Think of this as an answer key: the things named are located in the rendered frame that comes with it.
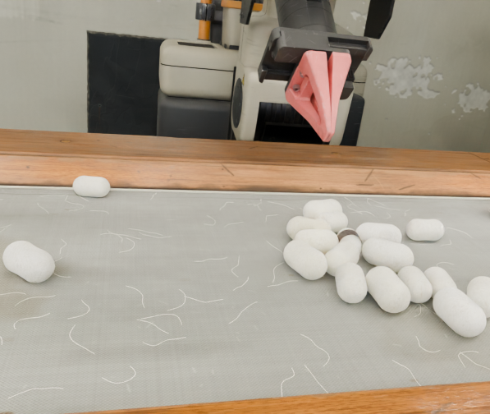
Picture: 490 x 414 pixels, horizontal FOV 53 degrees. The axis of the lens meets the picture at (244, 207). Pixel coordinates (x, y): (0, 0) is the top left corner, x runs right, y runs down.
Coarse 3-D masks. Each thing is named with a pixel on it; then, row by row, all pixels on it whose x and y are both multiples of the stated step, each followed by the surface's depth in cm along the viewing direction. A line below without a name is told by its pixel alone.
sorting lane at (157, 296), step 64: (0, 192) 43; (64, 192) 45; (128, 192) 47; (192, 192) 48; (256, 192) 50; (0, 256) 33; (64, 256) 34; (128, 256) 35; (192, 256) 36; (256, 256) 37; (448, 256) 41; (0, 320) 27; (64, 320) 28; (128, 320) 28; (192, 320) 29; (256, 320) 30; (320, 320) 30; (384, 320) 31; (0, 384) 23; (64, 384) 23; (128, 384) 24; (192, 384) 24; (256, 384) 24; (320, 384) 25; (384, 384) 26
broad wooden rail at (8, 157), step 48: (0, 144) 48; (48, 144) 50; (96, 144) 51; (144, 144) 53; (192, 144) 56; (240, 144) 58; (288, 144) 60; (288, 192) 51; (336, 192) 52; (384, 192) 54; (432, 192) 55; (480, 192) 57
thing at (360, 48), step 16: (304, 0) 50; (320, 0) 50; (288, 16) 50; (304, 16) 49; (320, 16) 49; (272, 32) 46; (304, 32) 47; (320, 32) 47; (336, 32) 50; (272, 48) 47; (352, 48) 48; (368, 48) 48; (272, 64) 50; (288, 64) 50; (352, 64) 51
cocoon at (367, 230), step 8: (368, 224) 40; (376, 224) 40; (384, 224) 40; (360, 232) 40; (368, 232) 40; (376, 232) 40; (384, 232) 40; (392, 232) 40; (400, 232) 40; (392, 240) 40; (400, 240) 40
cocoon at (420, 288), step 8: (400, 272) 34; (408, 272) 34; (416, 272) 34; (408, 280) 33; (416, 280) 33; (424, 280) 33; (416, 288) 32; (424, 288) 32; (432, 288) 33; (416, 296) 33; (424, 296) 32
